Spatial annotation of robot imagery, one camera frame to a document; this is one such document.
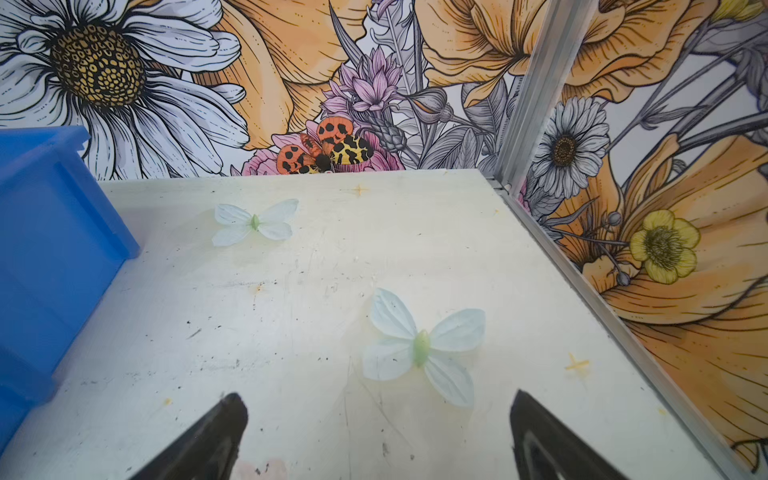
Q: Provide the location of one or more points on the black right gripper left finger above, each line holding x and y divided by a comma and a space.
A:
206, 450

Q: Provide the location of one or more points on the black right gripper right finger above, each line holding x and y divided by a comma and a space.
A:
545, 448

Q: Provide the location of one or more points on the blue plastic bin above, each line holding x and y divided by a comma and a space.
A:
62, 244

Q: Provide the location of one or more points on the metal corner frame post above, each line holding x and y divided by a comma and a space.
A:
560, 38

